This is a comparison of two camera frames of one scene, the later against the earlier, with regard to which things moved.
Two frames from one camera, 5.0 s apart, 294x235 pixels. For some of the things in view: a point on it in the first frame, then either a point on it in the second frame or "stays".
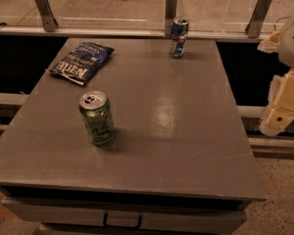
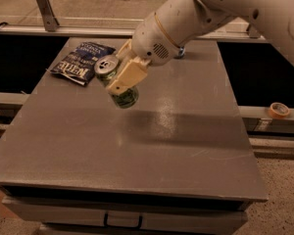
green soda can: [96, 110] → [105, 67]
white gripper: [293, 46] → [151, 40]
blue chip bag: [83, 63] stays
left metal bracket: [46, 14] stays
